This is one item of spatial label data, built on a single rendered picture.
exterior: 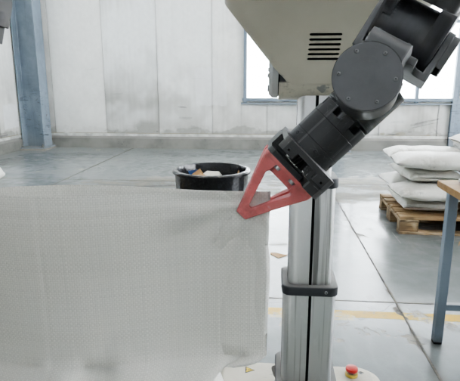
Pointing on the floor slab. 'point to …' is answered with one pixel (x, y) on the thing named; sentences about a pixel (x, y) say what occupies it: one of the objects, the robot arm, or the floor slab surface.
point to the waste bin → (225, 183)
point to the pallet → (409, 218)
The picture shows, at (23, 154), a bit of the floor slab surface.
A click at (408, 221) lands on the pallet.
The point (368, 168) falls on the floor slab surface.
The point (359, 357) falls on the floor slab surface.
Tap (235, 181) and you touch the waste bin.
